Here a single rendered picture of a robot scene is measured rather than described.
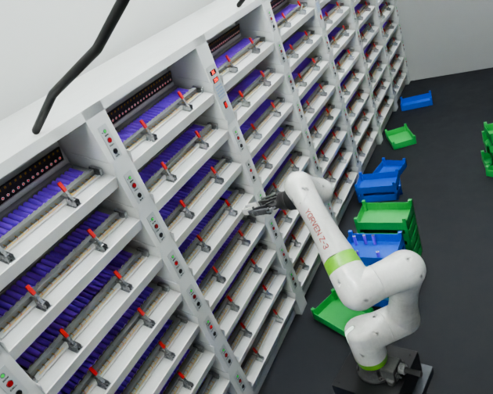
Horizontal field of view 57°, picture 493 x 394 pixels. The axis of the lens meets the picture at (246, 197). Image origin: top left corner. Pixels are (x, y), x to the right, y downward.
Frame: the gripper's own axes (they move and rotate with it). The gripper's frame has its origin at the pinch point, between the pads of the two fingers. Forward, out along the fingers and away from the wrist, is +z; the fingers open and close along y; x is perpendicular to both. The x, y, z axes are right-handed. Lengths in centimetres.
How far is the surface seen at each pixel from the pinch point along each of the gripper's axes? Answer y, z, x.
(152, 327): -59, 21, -8
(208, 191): 3.7, 20.1, 11.5
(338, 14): 218, 16, 29
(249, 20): 100, 17, 63
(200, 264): -23.2, 21.2, -8.5
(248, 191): 29.9, 22.8, -6.3
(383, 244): 60, -15, -74
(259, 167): 53, 27, -5
